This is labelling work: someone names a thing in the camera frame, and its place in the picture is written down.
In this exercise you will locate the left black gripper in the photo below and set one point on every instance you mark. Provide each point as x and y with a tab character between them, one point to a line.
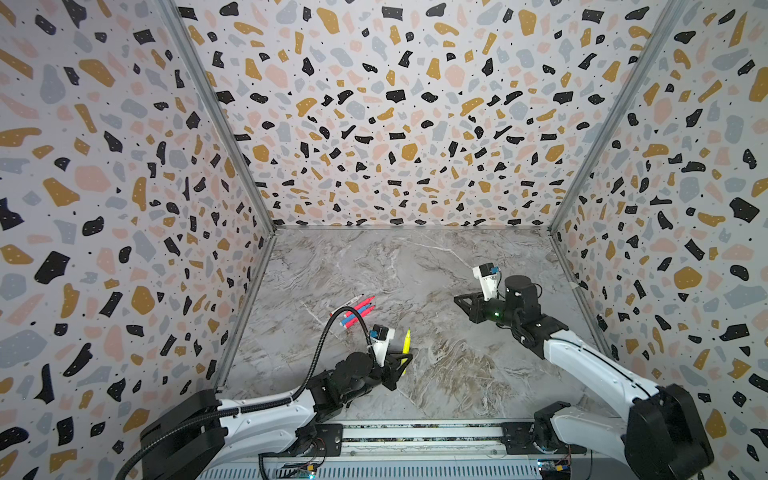
390	371

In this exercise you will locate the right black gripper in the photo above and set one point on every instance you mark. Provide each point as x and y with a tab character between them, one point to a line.
480	309

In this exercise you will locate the yellow highlighter pen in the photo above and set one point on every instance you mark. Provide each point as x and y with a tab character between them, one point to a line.
406	351

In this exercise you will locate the pink highlighter pen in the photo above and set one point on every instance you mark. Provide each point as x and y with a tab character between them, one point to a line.
368	309

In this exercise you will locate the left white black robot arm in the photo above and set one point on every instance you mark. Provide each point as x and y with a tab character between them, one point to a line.
204	431

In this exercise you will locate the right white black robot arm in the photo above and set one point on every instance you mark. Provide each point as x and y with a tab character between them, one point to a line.
656	430

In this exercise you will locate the blue pen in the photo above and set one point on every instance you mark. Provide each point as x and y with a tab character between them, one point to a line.
347	322

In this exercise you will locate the red pink marker pen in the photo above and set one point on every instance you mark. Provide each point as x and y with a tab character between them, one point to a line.
363	303

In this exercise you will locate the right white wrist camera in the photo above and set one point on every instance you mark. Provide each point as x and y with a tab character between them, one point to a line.
489	277

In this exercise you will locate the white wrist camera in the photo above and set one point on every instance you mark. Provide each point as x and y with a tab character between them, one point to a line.
381	336
489	277

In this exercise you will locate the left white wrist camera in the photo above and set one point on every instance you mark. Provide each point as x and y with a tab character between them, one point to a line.
381	336

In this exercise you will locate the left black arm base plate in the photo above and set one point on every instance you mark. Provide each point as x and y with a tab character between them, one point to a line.
320	439

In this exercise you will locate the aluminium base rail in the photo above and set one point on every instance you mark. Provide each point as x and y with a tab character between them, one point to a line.
423	449

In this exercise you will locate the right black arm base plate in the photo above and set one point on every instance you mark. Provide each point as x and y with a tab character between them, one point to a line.
521	438

